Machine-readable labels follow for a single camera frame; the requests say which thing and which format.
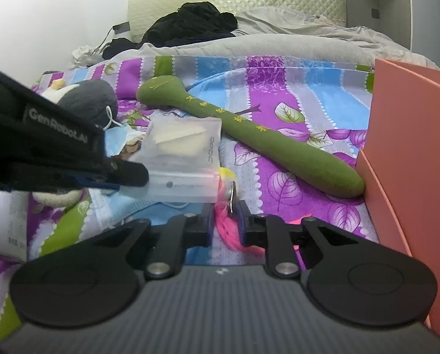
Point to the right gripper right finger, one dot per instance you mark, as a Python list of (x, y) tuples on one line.
[(348, 277)]

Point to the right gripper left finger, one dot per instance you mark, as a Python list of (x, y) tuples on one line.
[(95, 280)]

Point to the orange cardboard box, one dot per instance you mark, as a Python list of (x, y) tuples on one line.
[(400, 163)]

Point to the pink yellow feather keychain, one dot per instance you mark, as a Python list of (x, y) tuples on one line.
[(225, 220)]

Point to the clear zip pouch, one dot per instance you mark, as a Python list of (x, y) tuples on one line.
[(181, 155)]

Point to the blue face mask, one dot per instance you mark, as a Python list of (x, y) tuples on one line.
[(131, 176)]

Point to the white lilac spray can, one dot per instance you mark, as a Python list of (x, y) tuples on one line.
[(13, 226)]

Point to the grey white penguin plush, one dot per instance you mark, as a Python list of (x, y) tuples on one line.
[(92, 101)]

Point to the white crumpled clothes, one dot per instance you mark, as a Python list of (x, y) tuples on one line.
[(86, 56)]

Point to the green plush massage stick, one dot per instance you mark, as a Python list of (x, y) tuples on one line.
[(316, 167)]

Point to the small black clothes heap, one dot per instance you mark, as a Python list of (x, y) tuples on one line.
[(117, 46)]

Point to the striped colourful bed sheet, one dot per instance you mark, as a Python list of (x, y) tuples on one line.
[(325, 105)]

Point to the black clothes pile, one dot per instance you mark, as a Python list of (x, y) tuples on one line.
[(193, 22)]

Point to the grey duvet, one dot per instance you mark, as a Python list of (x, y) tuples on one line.
[(277, 31)]

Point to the wall power socket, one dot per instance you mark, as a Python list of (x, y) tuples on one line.
[(121, 28)]

